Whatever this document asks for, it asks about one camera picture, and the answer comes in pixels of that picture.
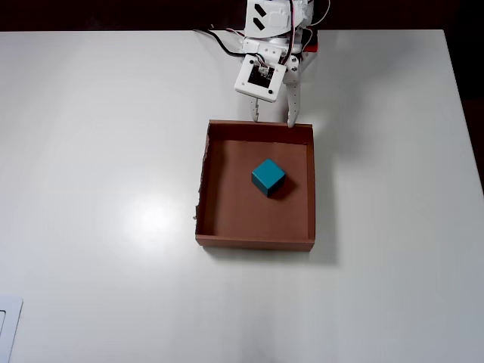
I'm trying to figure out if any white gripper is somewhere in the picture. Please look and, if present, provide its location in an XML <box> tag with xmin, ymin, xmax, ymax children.
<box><xmin>240</xmin><ymin>28</ymin><xmax>309</xmax><ymax>129</ymax></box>

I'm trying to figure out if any blue cube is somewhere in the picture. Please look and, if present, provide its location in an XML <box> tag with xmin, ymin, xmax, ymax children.
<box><xmin>251</xmin><ymin>158</ymin><xmax>287</xmax><ymax>199</ymax></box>

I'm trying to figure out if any brown cardboard box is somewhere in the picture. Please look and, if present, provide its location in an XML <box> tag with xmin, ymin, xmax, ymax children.
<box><xmin>191</xmin><ymin>119</ymin><xmax>317</xmax><ymax>253</ymax></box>

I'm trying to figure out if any white flat panel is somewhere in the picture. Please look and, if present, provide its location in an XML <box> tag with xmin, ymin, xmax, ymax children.
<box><xmin>0</xmin><ymin>296</ymin><xmax>24</xmax><ymax>363</ymax></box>

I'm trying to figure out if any white gripper camera board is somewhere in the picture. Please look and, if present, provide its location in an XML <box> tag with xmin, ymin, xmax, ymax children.
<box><xmin>233</xmin><ymin>54</ymin><xmax>288</xmax><ymax>104</ymax></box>

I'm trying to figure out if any red black servo wire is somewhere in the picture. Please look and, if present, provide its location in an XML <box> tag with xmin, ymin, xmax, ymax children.
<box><xmin>287</xmin><ymin>0</ymin><xmax>299</xmax><ymax>62</ymax></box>

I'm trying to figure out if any black cable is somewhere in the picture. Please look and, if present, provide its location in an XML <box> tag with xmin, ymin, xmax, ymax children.
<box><xmin>191</xmin><ymin>29</ymin><xmax>251</xmax><ymax>58</ymax></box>

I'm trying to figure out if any thin white red wire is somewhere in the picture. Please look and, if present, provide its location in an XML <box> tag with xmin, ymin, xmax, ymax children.
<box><xmin>206</xmin><ymin>23</ymin><xmax>247</xmax><ymax>39</ymax></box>

